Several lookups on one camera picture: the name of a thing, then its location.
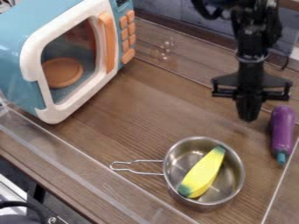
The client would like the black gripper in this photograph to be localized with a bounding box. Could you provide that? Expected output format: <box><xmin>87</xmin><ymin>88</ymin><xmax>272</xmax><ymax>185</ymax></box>
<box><xmin>211</xmin><ymin>62</ymin><xmax>294</xmax><ymax>122</ymax></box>

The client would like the purple toy eggplant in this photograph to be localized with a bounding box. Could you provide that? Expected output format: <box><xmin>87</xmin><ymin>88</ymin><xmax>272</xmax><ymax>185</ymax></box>
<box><xmin>271</xmin><ymin>105</ymin><xmax>296</xmax><ymax>165</ymax></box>

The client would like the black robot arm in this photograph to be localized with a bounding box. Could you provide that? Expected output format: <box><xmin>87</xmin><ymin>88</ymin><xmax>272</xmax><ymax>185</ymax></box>
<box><xmin>211</xmin><ymin>0</ymin><xmax>294</xmax><ymax>122</ymax></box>

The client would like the orange microwave turntable plate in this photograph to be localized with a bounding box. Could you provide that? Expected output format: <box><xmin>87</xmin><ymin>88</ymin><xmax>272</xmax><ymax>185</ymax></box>
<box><xmin>41</xmin><ymin>57</ymin><xmax>83</xmax><ymax>88</ymax></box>

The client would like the blue toy microwave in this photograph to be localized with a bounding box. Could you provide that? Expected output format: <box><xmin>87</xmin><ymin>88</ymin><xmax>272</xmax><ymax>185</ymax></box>
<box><xmin>0</xmin><ymin>0</ymin><xmax>136</xmax><ymax>124</ymax></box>

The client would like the silver pot with wire handle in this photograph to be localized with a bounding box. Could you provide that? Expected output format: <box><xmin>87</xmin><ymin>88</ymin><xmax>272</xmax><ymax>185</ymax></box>
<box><xmin>110</xmin><ymin>136</ymin><xmax>246</xmax><ymax>211</ymax></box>

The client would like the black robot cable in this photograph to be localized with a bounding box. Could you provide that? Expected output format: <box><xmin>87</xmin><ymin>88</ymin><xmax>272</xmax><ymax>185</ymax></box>
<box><xmin>190</xmin><ymin>0</ymin><xmax>291</xmax><ymax>71</ymax></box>

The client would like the black cable lower left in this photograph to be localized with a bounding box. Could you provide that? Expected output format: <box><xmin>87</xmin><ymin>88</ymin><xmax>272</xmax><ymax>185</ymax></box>
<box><xmin>0</xmin><ymin>200</ymin><xmax>47</xmax><ymax>224</ymax></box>

